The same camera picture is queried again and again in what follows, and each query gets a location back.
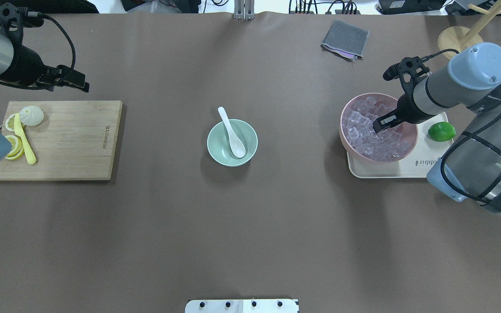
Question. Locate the green lime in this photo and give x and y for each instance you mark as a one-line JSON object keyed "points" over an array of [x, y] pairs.
{"points": [[442, 131]]}

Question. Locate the bamboo cutting board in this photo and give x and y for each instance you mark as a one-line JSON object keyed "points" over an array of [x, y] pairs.
{"points": [[75, 141]]}

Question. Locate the lemon slice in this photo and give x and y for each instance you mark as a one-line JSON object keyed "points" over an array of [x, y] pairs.
{"points": [[17, 149], [10, 122]]}

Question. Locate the grey folded cloth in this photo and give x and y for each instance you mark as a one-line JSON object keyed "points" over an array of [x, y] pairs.
{"points": [[346, 40]]}

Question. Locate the wooden cup tree stand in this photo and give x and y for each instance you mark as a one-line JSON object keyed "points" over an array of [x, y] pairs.
{"points": [[456, 39]]}

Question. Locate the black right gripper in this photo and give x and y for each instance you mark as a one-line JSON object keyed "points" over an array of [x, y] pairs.
{"points": [[409, 114]]}

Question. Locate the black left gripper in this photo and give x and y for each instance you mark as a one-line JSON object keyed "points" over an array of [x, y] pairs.
{"points": [[28, 64]]}

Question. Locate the mint green bowl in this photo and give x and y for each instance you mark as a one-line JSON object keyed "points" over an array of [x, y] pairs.
{"points": [[218, 143]]}

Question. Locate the yellow plastic knife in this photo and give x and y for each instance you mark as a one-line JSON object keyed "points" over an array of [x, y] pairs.
{"points": [[19, 131]]}

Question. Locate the white ceramic spoon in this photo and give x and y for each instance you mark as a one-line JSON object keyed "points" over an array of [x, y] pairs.
{"points": [[235, 144]]}

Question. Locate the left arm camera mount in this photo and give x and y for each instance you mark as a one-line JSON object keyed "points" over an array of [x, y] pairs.
{"points": [[9, 15]]}

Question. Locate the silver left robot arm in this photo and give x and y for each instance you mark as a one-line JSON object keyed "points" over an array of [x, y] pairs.
{"points": [[8, 42]]}

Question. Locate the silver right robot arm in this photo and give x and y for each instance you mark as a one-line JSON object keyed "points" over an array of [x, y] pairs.
{"points": [[471, 167]]}

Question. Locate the pink bowl of ice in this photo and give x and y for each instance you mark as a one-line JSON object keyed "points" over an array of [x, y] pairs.
{"points": [[359, 138]]}

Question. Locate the cream plastic tray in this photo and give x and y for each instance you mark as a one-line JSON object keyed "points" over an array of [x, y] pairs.
{"points": [[417, 164]]}

